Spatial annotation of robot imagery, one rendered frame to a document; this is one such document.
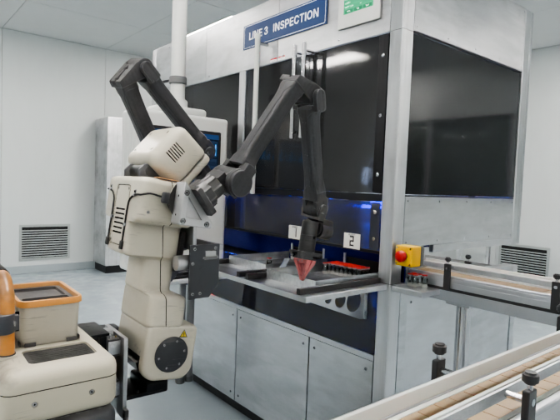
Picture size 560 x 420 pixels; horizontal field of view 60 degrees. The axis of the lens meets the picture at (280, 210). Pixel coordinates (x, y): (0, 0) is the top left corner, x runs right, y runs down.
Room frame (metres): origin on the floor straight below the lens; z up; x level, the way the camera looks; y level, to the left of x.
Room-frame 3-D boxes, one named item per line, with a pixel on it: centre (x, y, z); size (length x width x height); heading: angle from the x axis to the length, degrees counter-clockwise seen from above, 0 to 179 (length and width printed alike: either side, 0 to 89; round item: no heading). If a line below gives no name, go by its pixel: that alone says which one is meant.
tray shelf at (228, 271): (1.94, -0.06, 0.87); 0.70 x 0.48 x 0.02; 39
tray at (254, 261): (2.11, 0.00, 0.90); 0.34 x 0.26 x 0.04; 129
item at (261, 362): (2.87, -0.14, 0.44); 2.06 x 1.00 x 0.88; 39
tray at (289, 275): (1.82, -0.17, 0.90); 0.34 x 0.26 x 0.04; 130
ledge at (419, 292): (1.75, -0.51, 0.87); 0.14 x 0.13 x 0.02; 129
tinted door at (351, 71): (1.98, -0.24, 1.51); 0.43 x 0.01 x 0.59; 39
